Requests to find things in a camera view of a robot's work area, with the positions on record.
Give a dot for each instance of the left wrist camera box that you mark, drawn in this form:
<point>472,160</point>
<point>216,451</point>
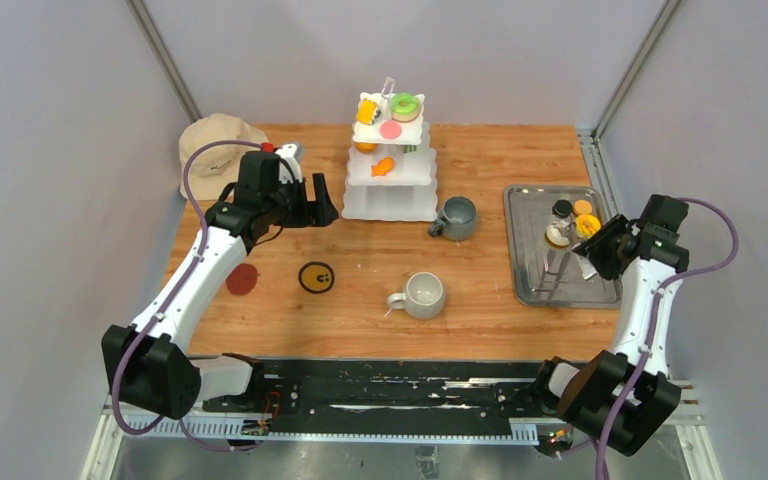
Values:
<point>292,153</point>

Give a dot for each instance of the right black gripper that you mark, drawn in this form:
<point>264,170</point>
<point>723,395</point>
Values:
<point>595,248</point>

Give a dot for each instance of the black round cookie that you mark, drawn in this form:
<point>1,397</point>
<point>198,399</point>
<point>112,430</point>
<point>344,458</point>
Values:
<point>562,209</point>

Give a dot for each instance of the white ceramic mug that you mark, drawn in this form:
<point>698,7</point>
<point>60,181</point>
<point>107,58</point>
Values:
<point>422,298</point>

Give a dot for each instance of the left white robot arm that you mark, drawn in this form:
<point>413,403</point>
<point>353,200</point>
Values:
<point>146,362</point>

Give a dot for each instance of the metal tongs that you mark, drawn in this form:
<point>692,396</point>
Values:
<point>588,271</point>

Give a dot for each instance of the orange fish-shaped pastry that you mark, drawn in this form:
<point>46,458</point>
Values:
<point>383,167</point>

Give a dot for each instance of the green frosted donut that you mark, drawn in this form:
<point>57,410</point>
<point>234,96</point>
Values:
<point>405,107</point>

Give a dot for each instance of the white chocolate donut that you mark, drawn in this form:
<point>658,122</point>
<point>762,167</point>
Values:
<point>557,234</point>

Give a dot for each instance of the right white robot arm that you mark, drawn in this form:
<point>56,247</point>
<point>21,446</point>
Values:
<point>623,395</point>

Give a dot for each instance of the orange cupcake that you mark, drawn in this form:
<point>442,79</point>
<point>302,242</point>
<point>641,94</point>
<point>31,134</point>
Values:
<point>365,147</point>

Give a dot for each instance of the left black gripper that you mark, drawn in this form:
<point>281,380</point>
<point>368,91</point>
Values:
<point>318,213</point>

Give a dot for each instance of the yellow cake slice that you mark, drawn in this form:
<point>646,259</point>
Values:
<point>369,112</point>

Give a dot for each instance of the white three-tier dessert stand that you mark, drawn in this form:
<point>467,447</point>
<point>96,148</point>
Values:
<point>409,192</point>

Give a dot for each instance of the dark grey ceramic mug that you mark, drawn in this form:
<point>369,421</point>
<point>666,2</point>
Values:
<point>456,220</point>

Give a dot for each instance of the metal serving tray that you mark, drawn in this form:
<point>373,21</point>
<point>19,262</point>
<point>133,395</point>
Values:
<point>544,275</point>

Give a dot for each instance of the orange round macaron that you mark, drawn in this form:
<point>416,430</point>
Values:
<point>582,207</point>

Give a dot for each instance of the yellow frosted donut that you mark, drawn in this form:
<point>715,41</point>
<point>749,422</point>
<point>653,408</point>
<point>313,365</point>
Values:
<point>587,225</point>

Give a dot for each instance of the black yellow smiley coaster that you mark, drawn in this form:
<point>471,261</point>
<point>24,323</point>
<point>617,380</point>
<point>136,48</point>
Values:
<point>316,277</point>

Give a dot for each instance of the red round coaster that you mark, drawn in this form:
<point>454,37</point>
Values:
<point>242,280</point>

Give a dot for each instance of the beige bucket hat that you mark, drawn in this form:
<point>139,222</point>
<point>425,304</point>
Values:
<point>218,166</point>

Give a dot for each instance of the pink round macaron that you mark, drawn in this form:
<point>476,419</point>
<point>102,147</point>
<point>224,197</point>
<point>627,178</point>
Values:
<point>390,130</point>

